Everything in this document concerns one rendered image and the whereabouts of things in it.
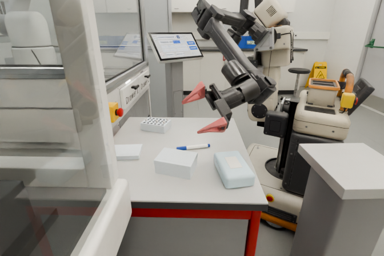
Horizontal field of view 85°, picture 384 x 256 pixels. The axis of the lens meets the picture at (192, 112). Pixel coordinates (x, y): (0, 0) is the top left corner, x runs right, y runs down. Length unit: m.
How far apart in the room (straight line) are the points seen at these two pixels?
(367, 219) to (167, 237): 0.69
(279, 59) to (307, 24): 4.05
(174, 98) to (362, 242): 1.78
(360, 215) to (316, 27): 4.79
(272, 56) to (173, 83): 1.13
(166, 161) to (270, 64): 0.93
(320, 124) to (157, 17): 2.17
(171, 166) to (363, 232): 0.74
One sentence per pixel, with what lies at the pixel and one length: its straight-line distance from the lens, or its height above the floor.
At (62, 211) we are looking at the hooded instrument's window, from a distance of 0.32.
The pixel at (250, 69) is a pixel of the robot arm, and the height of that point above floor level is 1.10.
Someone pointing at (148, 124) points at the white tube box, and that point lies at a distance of 1.02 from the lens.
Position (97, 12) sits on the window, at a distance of 1.04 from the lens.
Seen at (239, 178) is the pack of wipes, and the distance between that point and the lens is 0.67.
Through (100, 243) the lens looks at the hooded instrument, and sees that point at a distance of 0.42.
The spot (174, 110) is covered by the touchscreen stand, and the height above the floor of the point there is 0.41.
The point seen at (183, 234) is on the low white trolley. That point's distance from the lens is 0.76.
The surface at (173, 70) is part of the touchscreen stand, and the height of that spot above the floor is 0.84.
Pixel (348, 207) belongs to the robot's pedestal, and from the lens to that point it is 0.95.
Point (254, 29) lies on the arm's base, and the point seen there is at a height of 1.22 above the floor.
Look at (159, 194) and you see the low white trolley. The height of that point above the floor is 0.76.
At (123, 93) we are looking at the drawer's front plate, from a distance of 1.15.
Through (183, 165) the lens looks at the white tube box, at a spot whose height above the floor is 0.81.
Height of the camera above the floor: 1.21
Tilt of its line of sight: 21 degrees down
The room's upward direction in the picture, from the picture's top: straight up
